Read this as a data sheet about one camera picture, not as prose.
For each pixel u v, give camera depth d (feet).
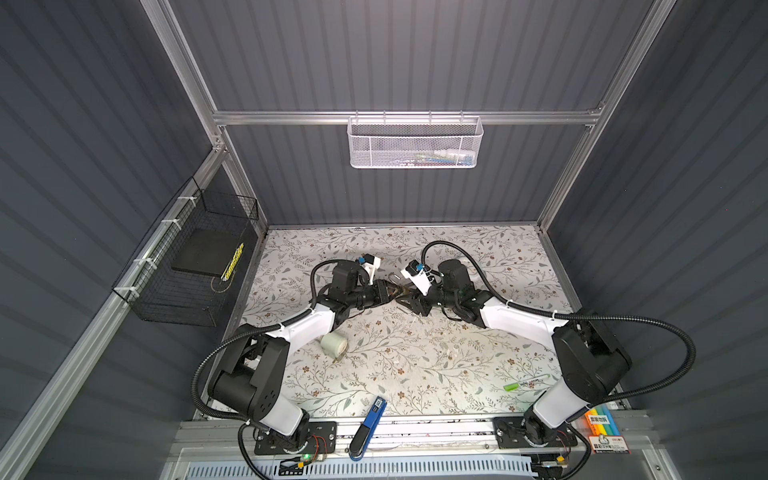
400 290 2.75
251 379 1.46
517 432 2.41
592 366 1.50
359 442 2.27
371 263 2.68
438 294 2.46
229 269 2.41
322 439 2.37
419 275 2.43
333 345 2.71
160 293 2.22
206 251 2.48
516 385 2.65
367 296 2.49
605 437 2.37
